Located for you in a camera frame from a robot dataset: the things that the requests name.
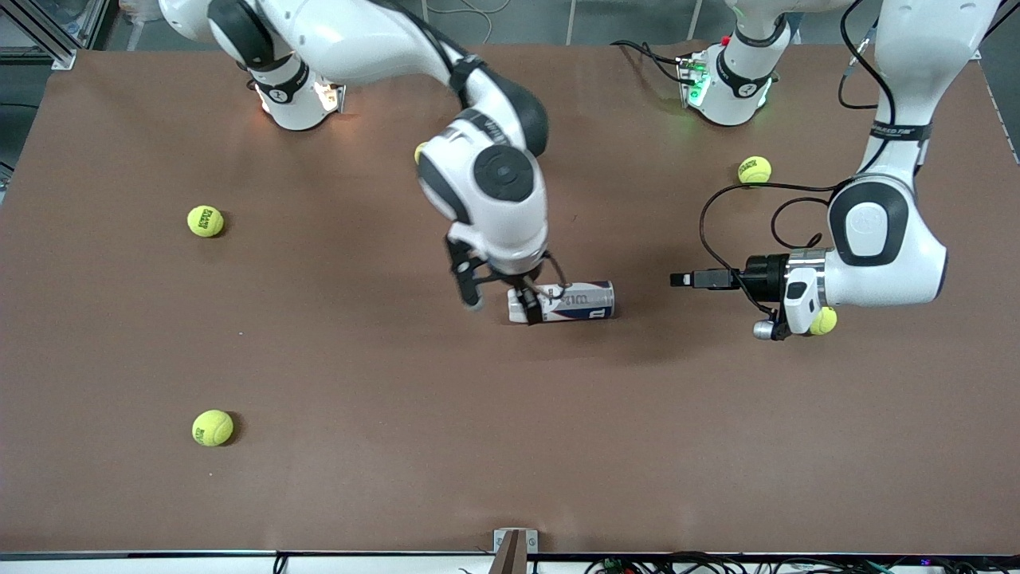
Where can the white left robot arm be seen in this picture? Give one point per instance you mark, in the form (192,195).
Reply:
(884,239)

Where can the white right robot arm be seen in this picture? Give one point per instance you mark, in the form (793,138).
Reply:
(494,207)

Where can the metal table bracket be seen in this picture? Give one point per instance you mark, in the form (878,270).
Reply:
(531,540)

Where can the yellow tennis ball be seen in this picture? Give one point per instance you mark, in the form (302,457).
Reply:
(205,221)
(825,320)
(213,428)
(418,151)
(754,170)

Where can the grey camera mast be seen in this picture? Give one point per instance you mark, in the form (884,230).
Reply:
(510,558)

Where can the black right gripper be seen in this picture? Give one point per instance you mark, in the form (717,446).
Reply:
(525,292)

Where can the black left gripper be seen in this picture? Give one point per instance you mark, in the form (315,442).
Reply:
(766,277)

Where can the clear tennis ball can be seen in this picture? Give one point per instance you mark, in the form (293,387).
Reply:
(578,301)

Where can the aluminium cell frame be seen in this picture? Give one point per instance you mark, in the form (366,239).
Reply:
(44,36)

